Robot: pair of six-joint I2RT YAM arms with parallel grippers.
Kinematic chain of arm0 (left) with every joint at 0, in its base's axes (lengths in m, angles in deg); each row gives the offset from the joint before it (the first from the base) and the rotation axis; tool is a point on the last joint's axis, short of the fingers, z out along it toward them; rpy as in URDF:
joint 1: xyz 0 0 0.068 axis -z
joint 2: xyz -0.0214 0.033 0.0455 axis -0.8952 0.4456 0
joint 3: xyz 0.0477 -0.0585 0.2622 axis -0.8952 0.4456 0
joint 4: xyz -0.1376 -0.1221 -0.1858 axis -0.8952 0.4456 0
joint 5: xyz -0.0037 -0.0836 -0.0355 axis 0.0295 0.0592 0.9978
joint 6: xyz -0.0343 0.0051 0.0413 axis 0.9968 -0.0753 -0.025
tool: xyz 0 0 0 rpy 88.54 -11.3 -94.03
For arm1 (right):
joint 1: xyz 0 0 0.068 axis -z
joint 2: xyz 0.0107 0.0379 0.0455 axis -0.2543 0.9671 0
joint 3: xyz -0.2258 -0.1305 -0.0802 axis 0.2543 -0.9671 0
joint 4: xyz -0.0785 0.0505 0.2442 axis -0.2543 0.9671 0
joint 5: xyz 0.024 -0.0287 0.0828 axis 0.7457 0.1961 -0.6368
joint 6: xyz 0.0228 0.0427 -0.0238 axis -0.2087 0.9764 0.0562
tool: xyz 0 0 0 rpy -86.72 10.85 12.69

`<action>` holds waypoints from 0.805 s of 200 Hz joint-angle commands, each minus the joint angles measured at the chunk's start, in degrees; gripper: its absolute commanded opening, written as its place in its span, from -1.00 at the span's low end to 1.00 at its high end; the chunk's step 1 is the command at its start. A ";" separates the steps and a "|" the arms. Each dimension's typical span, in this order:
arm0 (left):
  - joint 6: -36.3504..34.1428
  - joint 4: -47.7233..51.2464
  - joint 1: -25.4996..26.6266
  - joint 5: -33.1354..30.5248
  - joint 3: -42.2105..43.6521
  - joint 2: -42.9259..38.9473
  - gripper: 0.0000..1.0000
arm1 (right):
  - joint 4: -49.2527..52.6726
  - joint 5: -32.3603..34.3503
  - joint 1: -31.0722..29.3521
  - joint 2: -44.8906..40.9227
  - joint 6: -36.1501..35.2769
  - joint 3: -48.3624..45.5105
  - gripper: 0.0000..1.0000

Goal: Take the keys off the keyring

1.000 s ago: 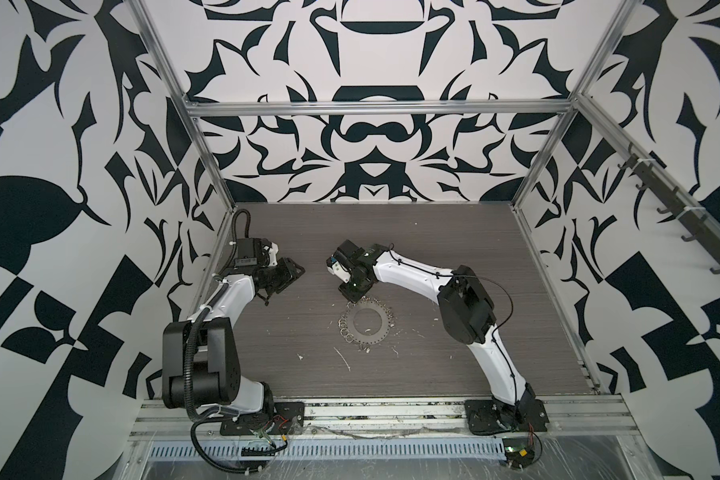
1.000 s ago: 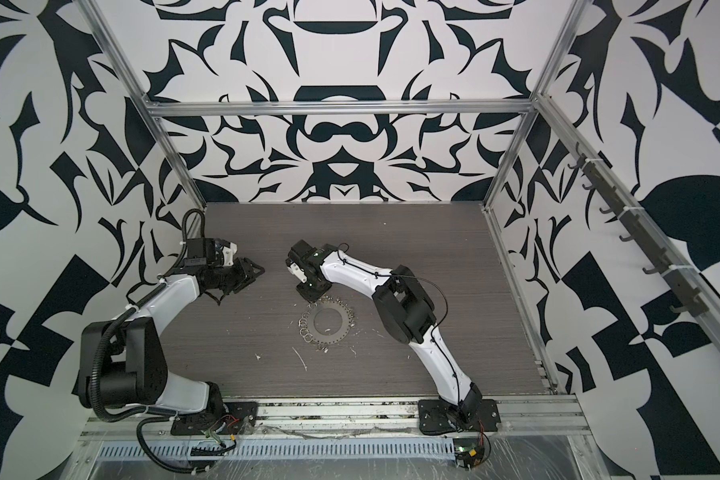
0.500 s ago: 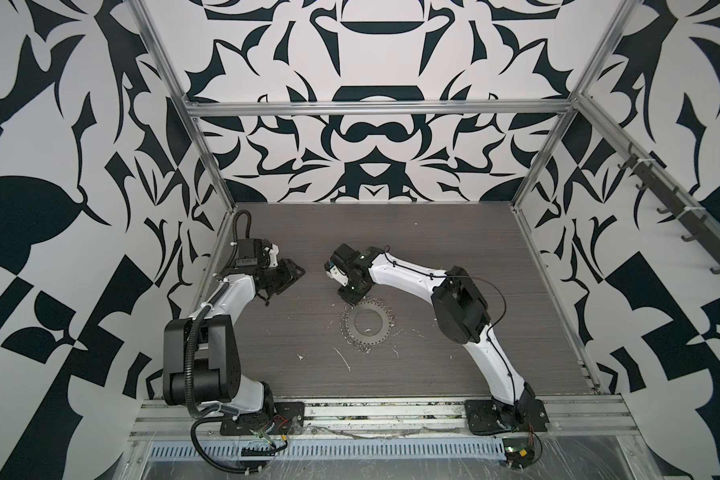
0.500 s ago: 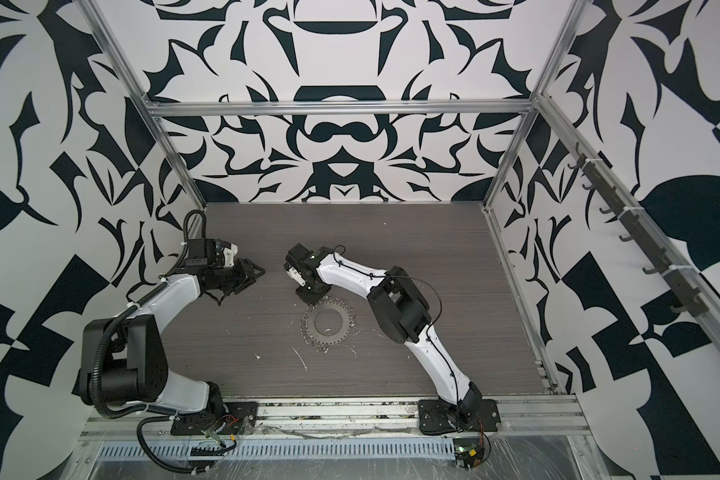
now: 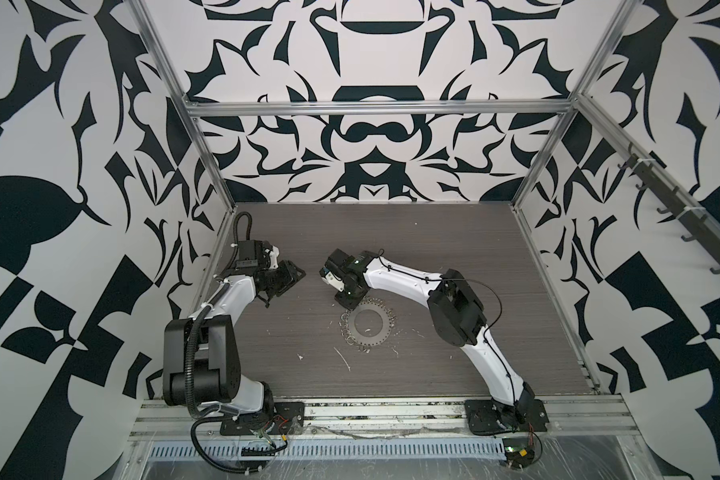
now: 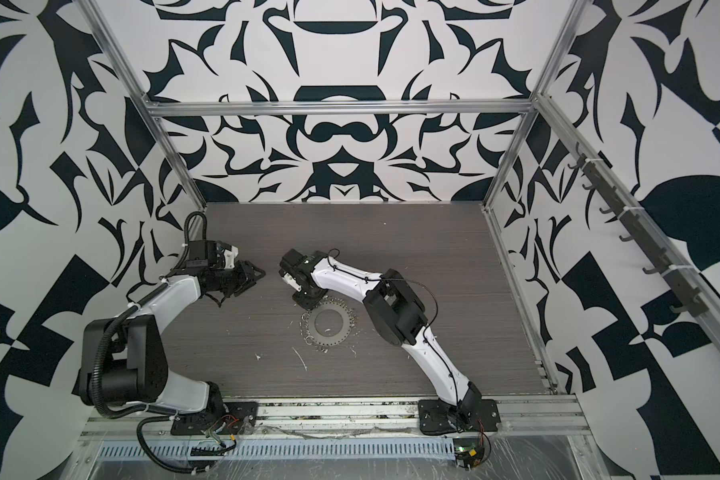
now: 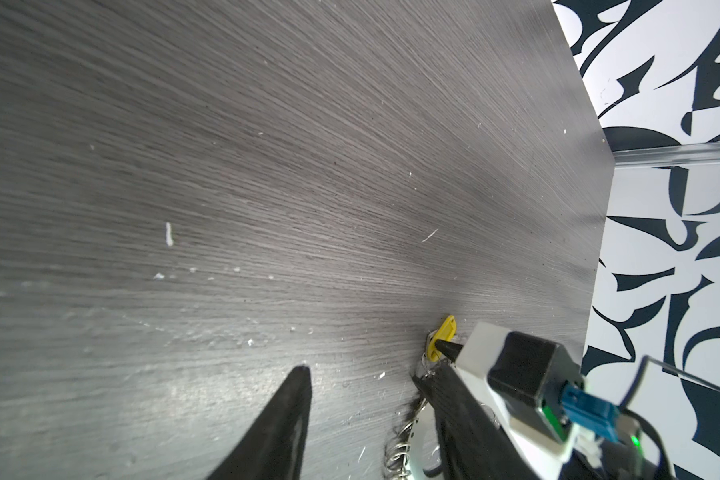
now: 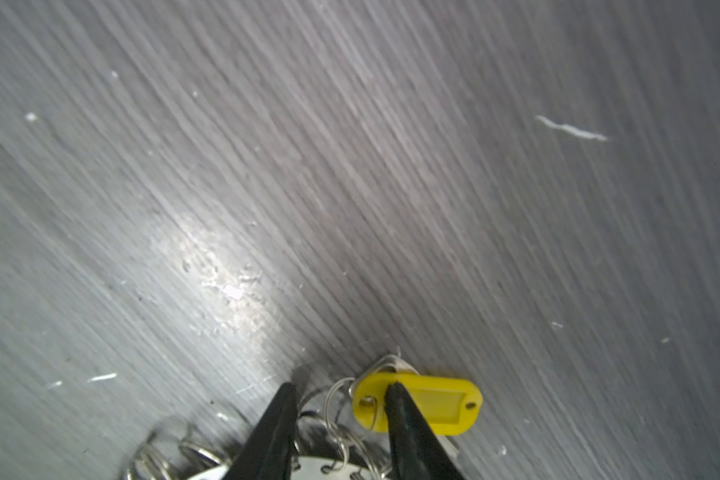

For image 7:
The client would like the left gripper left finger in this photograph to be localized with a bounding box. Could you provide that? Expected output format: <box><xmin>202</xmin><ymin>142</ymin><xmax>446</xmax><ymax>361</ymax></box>
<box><xmin>208</xmin><ymin>365</ymin><xmax>312</xmax><ymax>480</ymax></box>

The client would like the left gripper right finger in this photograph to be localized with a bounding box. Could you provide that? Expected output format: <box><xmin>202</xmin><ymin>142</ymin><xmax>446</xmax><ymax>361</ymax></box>
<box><xmin>412</xmin><ymin>365</ymin><xmax>537</xmax><ymax>479</ymax></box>

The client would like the metal disc with key rings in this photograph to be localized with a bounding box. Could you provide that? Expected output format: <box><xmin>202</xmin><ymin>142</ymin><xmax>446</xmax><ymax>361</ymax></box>
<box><xmin>383</xmin><ymin>353</ymin><xmax>445</xmax><ymax>480</ymax></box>

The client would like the yellow key tag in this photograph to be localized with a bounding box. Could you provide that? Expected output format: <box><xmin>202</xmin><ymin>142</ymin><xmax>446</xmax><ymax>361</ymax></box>
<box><xmin>424</xmin><ymin>315</ymin><xmax>458</xmax><ymax>362</ymax></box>

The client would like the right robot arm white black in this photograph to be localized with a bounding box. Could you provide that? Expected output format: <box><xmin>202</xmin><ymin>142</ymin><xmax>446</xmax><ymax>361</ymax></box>
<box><xmin>560</xmin><ymin>441</ymin><xmax>720</xmax><ymax>479</ymax></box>

